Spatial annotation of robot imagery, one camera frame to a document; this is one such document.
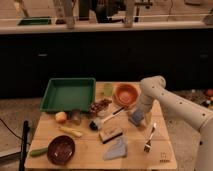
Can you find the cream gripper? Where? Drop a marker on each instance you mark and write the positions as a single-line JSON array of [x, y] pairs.
[[147, 119]]

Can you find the blue sponge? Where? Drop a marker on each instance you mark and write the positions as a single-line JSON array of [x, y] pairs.
[[136, 117]]

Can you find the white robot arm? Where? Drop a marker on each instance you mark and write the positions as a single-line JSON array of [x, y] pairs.
[[198, 117]]

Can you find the orange bowl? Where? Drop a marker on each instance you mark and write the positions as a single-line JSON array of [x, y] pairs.
[[125, 95]]

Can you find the silver fork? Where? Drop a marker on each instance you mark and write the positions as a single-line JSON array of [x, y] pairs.
[[147, 146]]

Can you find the wooden block eraser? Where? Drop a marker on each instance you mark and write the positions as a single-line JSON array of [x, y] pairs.
[[109, 134]]

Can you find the blue grey cloth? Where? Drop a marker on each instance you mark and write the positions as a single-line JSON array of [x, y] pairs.
[[117, 150]]

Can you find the green cup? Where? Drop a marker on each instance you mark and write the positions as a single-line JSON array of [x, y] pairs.
[[107, 89]]

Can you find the small glass jar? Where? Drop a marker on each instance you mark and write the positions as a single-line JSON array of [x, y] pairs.
[[75, 116]]

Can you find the green plastic tray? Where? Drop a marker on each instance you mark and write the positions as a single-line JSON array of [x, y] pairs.
[[66, 94]]

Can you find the yellow corn piece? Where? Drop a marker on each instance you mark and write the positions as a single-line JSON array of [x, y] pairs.
[[70, 131]]

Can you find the green cucumber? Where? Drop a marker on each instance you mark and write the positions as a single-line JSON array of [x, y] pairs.
[[38, 152]]

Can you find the green tray in background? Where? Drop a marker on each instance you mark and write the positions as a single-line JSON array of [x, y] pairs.
[[35, 21]]

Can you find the black table clamp post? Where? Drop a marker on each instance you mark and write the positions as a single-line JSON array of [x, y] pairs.
[[24, 139]]

